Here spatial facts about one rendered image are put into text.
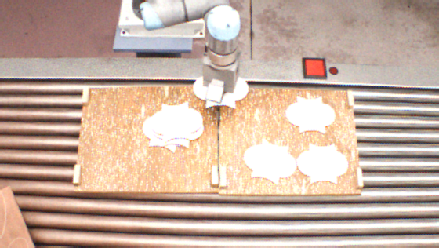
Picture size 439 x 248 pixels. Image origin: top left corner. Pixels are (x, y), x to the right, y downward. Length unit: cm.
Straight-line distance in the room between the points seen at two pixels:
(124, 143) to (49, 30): 166
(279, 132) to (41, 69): 80
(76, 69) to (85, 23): 136
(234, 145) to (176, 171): 18
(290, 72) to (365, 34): 144
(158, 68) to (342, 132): 61
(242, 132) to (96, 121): 44
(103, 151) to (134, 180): 13
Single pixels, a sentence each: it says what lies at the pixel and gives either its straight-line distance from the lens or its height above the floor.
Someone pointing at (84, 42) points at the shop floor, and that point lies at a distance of 314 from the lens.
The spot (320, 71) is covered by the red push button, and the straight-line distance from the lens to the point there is 185.
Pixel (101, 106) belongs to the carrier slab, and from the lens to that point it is 176.
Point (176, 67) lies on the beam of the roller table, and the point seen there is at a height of 91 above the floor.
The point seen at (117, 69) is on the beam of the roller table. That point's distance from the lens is 185.
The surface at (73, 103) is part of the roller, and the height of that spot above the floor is 91.
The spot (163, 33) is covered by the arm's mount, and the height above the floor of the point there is 89.
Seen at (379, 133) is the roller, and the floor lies 92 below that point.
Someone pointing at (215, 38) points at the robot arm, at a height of 134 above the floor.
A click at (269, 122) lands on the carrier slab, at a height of 94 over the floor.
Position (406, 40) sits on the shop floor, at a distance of 330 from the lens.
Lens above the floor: 240
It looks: 60 degrees down
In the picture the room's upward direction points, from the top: 3 degrees clockwise
